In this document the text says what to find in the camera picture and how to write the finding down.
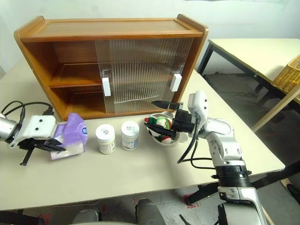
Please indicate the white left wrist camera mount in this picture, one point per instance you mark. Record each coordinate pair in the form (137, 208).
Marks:
(38, 127)

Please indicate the yellow wicker basket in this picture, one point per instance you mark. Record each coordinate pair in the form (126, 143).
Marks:
(288, 75)

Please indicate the white red green plush toy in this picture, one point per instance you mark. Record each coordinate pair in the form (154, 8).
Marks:
(161, 122)

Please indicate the round metal bowl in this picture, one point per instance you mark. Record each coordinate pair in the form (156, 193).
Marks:
(181, 138)

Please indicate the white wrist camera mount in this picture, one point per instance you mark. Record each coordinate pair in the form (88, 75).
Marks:
(38, 127)
(200, 103)

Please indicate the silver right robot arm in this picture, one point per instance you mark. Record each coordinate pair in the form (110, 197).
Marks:
(225, 140)

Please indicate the purple tissue pack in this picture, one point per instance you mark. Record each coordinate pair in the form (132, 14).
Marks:
(73, 131)

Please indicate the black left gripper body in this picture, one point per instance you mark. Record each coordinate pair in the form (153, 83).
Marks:
(32, 143)

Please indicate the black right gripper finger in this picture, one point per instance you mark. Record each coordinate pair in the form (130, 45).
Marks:
(161, 131)
(165, 105)

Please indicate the wooden cabinet with shelf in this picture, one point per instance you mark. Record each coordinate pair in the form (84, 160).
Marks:
(112, 28)

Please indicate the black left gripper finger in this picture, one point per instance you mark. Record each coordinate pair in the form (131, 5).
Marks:
(55, 145)
(27, 157)

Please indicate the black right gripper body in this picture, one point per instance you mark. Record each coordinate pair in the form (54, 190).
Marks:
(184, 122)

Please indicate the ribbed clear sliding door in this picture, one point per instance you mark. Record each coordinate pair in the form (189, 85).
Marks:
(185, 56)
(103, 58)

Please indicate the black table leg frame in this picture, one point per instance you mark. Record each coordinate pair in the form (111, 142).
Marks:
(206, 191)

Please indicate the white lidded plastic bottle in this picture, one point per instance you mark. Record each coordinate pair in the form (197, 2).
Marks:
(106, 143)
(130, 140)

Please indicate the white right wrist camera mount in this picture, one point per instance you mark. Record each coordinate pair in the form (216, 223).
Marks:
(200, 103)

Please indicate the beige table with black frame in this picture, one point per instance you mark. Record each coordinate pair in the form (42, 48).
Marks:
(248, 54)

